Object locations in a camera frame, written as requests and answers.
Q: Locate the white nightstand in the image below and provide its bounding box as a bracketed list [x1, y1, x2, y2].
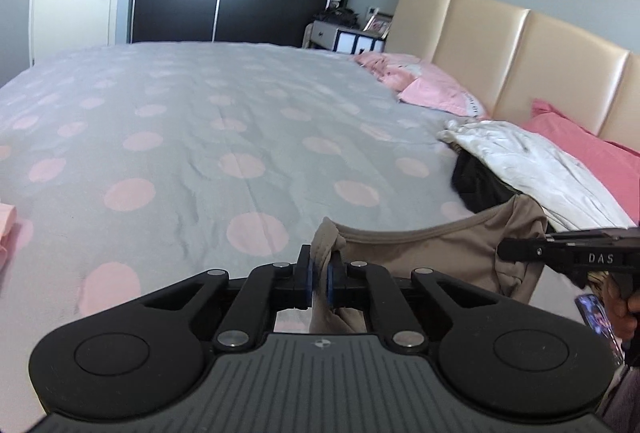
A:
[304, 20, 388, 55]

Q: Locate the beige padded headboard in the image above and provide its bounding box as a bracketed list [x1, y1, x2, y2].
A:
[385, 0, 640, 159]

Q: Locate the smartphone with purple screen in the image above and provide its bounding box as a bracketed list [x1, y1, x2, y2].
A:
[575, 294, 615, 340]

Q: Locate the grey pink-dotted bedspread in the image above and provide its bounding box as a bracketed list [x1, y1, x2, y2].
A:
[0, 40, 481, 329]

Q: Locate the light pink printed pillow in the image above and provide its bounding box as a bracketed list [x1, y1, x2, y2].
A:
[397, 63, 491, 119]
[354, 52, 436, 91]

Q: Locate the white garment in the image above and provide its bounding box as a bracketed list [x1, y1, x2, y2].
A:
[437, 119, 638, 234]

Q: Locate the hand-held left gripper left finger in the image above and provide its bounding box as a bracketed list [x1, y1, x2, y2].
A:
[145, 243, 317, 355]

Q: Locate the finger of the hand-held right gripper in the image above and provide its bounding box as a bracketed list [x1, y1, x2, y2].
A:
[497, 236, 557, 262]

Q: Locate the coral pink pillow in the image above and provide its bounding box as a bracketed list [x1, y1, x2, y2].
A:
[520, 99, 640, 224]

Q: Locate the taupe long-sleeve shirt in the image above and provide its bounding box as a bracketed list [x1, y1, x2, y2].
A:
[310, 196, 551, 334]

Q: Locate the black garment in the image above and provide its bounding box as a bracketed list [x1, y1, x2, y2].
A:
[450, 152, 526, 216]

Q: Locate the photo frame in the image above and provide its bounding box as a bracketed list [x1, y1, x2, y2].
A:
[362, 12, 394, 38]

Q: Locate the person's right forearm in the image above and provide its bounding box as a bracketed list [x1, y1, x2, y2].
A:
[597, 358, 640, 433]

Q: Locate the dark clutter on nightstand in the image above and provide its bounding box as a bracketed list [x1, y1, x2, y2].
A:
[324, 2, 362, 27]

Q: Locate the stack of folded clothes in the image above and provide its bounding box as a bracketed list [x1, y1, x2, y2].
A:
[0, 202, 19, 271]

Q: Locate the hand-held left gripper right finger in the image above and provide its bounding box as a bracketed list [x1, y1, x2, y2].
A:
[325, 249, 496, 354]

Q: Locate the person's right hand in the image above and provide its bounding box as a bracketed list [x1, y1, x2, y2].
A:
[602, 270, 640, 366]

